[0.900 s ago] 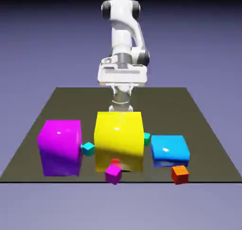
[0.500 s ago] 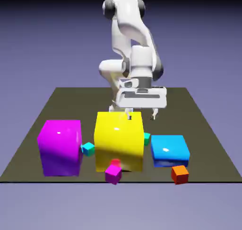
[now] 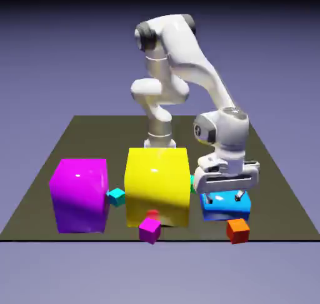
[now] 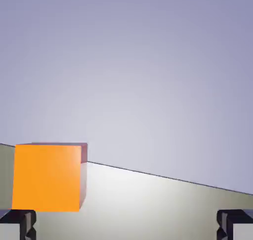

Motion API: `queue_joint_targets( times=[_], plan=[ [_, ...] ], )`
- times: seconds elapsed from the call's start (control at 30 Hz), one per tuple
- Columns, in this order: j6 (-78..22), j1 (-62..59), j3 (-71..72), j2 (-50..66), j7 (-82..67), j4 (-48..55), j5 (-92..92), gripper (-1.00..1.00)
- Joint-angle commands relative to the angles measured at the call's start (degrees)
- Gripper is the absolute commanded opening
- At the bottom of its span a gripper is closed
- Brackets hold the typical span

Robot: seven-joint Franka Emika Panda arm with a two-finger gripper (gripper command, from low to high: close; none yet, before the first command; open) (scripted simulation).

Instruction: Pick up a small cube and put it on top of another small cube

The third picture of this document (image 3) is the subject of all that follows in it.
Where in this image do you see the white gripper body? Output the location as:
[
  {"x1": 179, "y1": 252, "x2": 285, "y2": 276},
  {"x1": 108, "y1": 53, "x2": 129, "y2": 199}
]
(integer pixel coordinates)
[{"x1": 193, "y1": 160, "x2": 261, "y2": 195}]

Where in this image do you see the small orange cube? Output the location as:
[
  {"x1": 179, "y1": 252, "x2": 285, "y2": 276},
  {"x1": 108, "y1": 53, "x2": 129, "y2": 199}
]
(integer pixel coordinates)
[{"x1": 226, "y1": 218, "x2": 251, "y2": 245}]

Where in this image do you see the small magenta cube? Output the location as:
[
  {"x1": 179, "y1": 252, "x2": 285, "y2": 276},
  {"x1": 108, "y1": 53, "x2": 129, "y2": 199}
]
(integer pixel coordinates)
[{"x1": 138, "y1": 216, "x2": 163, "y2": 245}]

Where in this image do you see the small cyan cube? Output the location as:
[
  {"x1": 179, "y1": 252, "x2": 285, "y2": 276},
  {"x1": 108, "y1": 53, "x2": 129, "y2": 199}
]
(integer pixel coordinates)
[{"x1": 106, "y1": 187, "x2": 126, "y2": 208}]

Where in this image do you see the large blue box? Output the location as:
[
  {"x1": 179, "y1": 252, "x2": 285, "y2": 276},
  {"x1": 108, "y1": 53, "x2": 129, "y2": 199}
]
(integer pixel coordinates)
[{"x1": 199, "y1": 190, "x2": 252, "y2": 222}]

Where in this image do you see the large yellow box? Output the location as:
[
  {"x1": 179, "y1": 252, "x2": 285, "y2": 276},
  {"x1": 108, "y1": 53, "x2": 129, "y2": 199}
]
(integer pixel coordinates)
[{"x1": 124, "y1": 146, "x2": 191, "y2": 228}]

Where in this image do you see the large magenta box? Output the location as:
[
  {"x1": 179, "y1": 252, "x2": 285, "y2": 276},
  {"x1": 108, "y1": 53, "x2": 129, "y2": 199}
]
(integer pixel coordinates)
[{"x1": 48, "y1": 158, "x2": 110, "y2": 234}]

